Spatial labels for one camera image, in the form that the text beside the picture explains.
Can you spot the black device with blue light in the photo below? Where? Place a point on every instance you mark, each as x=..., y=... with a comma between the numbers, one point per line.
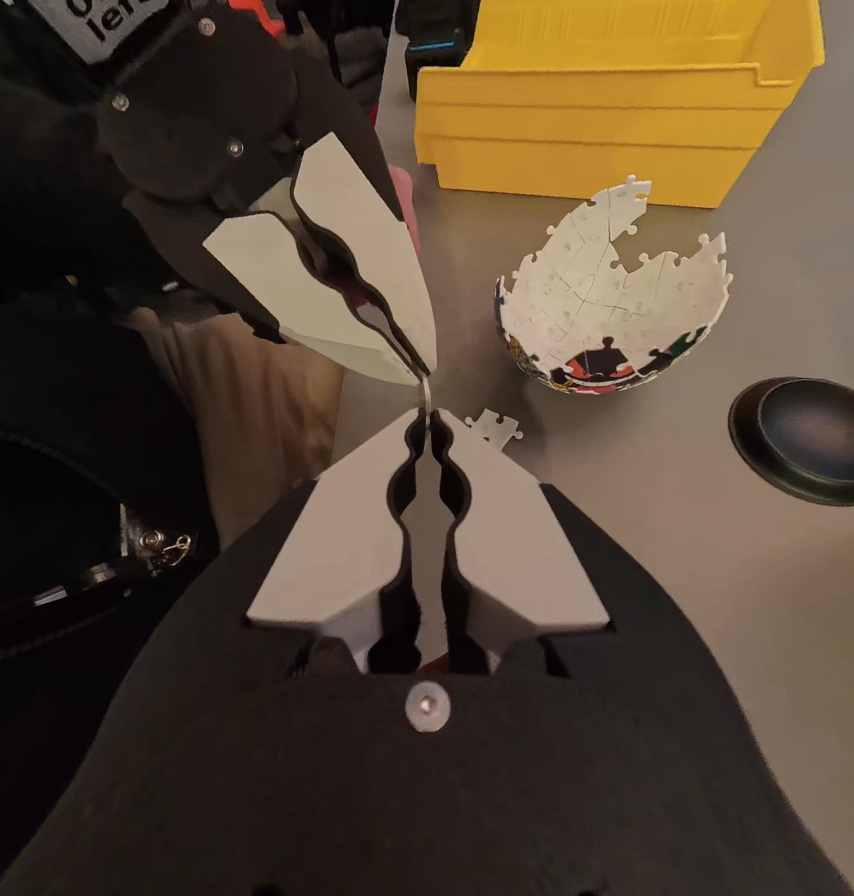
x=434, y=63

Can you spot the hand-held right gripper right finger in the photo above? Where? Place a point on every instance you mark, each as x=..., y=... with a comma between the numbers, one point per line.
x=532, y=560

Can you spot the yellow plastic bin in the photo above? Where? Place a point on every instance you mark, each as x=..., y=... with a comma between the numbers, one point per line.
x=609, y=105

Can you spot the white loose puzzle piece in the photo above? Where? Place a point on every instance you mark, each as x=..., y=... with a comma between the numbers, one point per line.
x=500, y=430

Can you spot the person's left hand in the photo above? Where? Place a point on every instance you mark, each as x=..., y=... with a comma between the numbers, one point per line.
x=407, y=199

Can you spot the black round ball stand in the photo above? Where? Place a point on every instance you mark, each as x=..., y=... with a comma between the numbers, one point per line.
x=812, y=441

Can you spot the partly built puzzle ball shell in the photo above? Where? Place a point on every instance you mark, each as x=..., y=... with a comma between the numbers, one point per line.
x=574, y=301

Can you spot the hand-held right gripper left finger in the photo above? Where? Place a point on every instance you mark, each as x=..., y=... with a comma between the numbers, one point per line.
x=322, y=560

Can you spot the single curved puzzle piece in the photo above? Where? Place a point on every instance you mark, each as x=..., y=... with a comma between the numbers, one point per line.
x=425, y=392

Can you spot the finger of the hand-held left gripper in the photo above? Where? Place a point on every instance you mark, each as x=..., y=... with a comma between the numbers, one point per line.
x=280, y=280
x=371, y=231

